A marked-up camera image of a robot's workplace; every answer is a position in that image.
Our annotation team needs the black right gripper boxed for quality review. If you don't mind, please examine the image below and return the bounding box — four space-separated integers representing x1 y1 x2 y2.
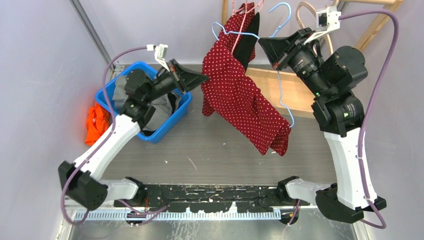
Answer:
259 26 332 99

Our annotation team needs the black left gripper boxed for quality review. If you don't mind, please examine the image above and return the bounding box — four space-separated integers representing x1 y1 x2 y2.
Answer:
143 59 209 104

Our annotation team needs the light blue hanger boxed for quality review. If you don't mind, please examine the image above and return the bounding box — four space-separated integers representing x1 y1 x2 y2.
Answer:
211 2 295 128

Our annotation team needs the red polka dot garment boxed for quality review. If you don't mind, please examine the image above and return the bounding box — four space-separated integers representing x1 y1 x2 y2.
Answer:
201 41 291 156
217 0 260 71

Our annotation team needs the grey pleated skirt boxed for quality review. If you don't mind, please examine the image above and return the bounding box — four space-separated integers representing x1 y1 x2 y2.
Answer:
112 75 182 137

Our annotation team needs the wooden hanger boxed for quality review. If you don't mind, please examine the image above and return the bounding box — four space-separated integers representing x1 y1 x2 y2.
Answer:
295 0 334 55

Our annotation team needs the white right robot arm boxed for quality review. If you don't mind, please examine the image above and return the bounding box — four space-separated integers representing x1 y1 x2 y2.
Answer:
259 28 387 224

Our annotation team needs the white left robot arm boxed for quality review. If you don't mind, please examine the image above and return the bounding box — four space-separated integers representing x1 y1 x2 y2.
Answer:
58 40 291 211

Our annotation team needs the pink hanger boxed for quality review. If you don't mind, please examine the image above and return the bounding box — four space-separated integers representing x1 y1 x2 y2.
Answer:
231 0 265 54

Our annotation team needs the blue plastic bin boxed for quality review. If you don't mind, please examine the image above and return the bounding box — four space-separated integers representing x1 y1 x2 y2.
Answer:
95 61 194 145

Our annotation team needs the wooden clothes rack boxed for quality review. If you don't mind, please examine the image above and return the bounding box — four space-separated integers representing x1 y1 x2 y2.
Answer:
219 0 407 119

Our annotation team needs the orange cloth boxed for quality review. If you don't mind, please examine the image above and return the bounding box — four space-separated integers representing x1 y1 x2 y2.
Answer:
85 103 111 146

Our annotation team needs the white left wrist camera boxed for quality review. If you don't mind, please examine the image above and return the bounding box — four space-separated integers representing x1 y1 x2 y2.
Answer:
146 43 170 71

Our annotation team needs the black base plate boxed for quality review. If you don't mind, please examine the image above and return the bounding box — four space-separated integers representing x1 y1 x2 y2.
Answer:
126 184 296 213

